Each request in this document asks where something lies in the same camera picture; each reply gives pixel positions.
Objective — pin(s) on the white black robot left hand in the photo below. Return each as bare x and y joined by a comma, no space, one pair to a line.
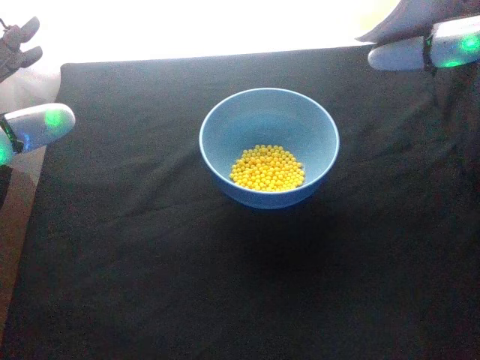
37,125

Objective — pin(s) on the light blue bowl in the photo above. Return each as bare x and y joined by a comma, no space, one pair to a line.
262,116

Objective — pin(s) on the pile of yellow beads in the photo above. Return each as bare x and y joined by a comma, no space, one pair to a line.
268,170

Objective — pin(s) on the black table cloth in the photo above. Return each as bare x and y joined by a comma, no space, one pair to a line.
150,243

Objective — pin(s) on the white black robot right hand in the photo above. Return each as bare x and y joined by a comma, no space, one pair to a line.
405,56

